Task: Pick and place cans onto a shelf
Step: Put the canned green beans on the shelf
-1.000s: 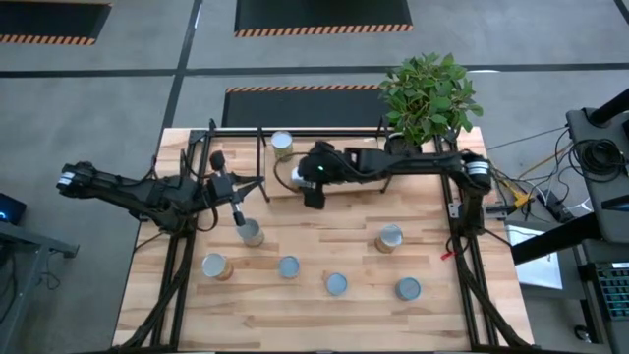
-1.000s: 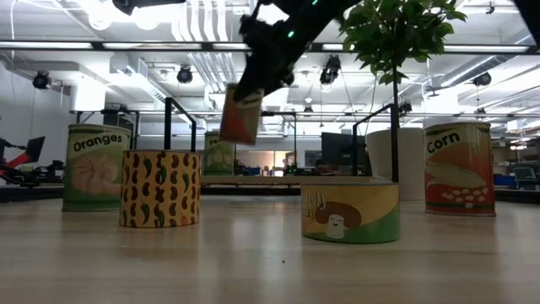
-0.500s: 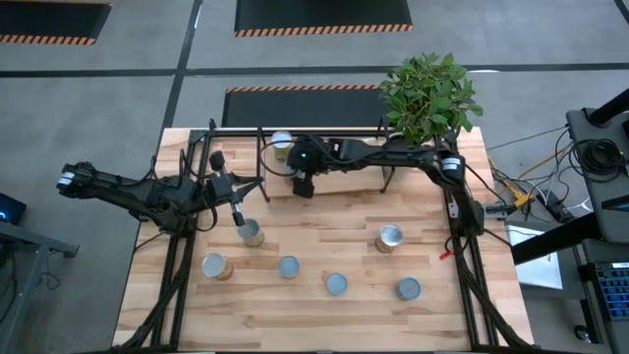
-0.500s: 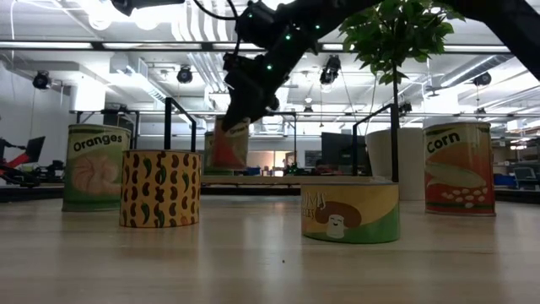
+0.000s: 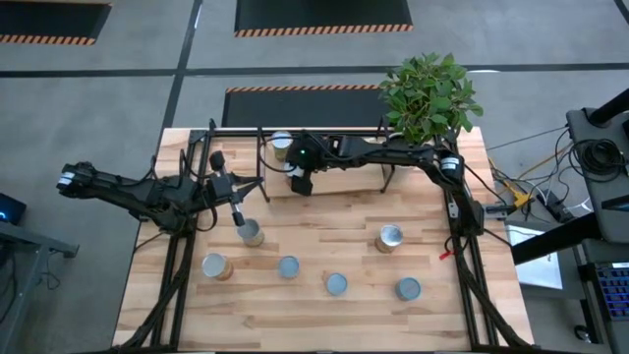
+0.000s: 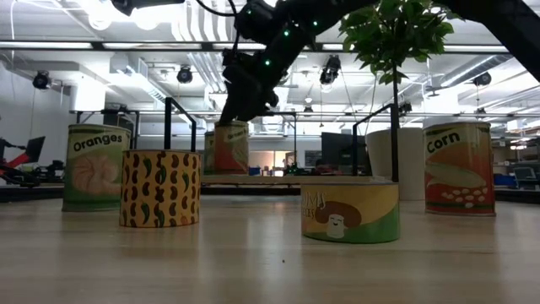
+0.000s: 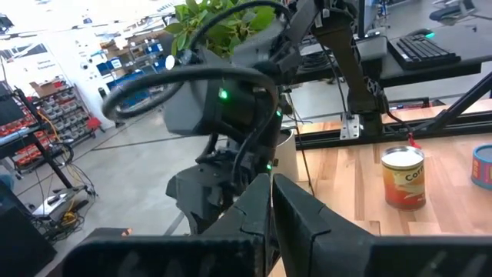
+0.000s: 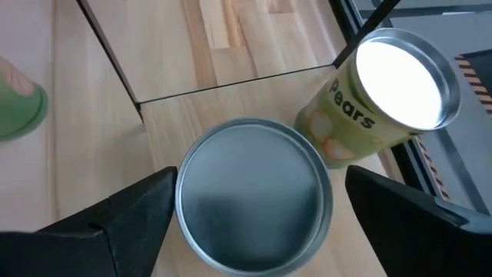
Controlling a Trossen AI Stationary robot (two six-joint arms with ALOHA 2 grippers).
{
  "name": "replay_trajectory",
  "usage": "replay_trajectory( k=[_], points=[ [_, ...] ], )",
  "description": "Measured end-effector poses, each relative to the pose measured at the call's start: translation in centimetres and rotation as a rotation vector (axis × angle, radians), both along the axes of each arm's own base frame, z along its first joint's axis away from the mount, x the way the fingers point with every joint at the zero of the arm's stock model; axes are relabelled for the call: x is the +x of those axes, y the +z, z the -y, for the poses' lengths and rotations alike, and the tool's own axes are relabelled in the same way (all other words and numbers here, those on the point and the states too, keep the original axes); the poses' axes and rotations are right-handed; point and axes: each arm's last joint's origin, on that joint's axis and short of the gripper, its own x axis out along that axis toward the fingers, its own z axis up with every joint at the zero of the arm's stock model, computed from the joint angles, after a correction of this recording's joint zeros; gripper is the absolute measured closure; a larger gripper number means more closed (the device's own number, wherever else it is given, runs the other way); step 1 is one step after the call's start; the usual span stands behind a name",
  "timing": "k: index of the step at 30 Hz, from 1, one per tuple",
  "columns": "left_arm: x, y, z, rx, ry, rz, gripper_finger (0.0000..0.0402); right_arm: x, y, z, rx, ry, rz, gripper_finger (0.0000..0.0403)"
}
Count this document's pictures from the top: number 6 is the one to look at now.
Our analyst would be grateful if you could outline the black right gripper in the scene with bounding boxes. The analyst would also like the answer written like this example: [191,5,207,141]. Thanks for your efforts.
[218,41,292,125]

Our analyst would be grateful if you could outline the orange red can labelled Green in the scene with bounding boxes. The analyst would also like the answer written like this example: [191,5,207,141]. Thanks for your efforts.
[213,120,251,176]

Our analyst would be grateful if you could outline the yellow can with bean pattern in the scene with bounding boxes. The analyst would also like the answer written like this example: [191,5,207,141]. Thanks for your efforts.
[119,149,202,230]

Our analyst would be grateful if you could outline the short can with mushroom picture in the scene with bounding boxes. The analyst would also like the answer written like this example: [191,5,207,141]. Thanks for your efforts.
[300,182,401,245]

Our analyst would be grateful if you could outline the green can labelled Oranges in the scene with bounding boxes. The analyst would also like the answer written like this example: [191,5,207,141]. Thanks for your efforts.
[62,123,132,214]

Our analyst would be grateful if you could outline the red can labelled Corn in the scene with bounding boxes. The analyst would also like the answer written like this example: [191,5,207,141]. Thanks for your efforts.
[423,122,497,218]

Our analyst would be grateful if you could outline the black ceiling spotlight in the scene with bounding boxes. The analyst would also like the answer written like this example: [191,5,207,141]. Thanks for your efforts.
[175,65,194,84]
[32,70,51,90]
[319,54,342,85]
[472,71,493,88]

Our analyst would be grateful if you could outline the black crossbar with light strips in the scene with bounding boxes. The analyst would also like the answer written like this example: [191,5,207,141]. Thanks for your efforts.
[0,41,511,54]

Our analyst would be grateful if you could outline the large dark background monitor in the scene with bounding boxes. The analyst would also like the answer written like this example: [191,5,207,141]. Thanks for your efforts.
[320,132,372,176]

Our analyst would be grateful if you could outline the green leafy plant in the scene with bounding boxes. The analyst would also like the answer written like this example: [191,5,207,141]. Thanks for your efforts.
[338,0,456,85]

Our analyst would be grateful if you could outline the white plant pot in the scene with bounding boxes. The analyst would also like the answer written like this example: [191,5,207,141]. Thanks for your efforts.
[364,128,425,202]

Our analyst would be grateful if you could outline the small black background monitor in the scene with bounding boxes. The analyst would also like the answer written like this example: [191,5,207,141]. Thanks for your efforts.
[24,135,46,165]

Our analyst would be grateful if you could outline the blue storage bins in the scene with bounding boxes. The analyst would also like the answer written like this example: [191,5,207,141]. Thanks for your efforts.
[493,173,518,189]

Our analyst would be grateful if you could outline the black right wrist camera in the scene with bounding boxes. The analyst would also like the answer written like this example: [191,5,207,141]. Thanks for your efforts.
[263,87,280,109]

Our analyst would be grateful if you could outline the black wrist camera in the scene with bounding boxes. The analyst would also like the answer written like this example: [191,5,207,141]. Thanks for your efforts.
[263,87,280,109]
[111,0,186,17]

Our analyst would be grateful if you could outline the black frame wooden shelf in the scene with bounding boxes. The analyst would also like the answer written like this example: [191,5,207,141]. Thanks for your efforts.
[164,96,401,189]

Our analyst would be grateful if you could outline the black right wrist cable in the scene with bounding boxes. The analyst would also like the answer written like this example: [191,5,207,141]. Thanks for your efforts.
[194,0,238,56]

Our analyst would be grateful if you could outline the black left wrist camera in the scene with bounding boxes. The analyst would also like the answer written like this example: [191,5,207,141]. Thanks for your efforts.
[111,0,186,17]

